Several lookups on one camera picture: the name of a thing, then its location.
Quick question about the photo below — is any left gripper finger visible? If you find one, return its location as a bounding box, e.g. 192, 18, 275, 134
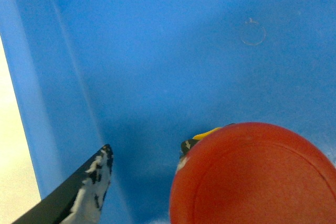
14, 144, 113, 223

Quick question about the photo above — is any red mushroom push button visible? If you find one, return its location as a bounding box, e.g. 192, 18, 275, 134
169, 122, 335, 223

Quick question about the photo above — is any blue plastic tray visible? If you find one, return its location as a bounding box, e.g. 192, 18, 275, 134
1, 0, 335, 223

